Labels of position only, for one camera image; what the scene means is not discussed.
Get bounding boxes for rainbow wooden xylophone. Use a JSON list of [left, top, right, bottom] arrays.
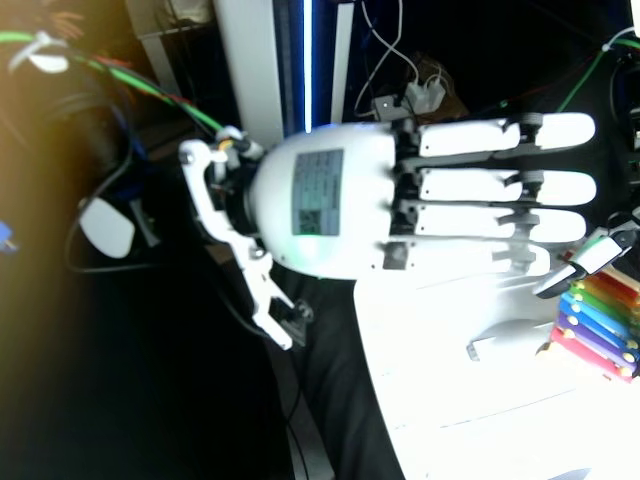
[[534, 263, 640, 386]]

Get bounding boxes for white table board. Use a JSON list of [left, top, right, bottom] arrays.
[[352, 272, 640, 480]]

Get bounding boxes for floor power strip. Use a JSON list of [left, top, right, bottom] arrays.
[[373, 74, 447, 122]]

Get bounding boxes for brown wooden board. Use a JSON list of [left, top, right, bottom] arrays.
[[417, 52, 470, 124]]

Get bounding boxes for white column with blue light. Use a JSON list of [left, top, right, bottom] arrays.
[[214, 0, 357, 147]]

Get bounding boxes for black table cloth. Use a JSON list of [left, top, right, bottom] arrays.
[[269, 272, 406, 480]]

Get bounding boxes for white metal shelf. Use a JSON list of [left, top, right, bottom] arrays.
[[124, 0, 221, 97]]

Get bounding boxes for white power cable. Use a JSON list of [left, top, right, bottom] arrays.
[[352, 0, 446, 119]]

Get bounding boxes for arm green red cables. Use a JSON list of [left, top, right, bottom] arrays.
[[553, 27, 640, 115], [0, 28, 227, 137]]

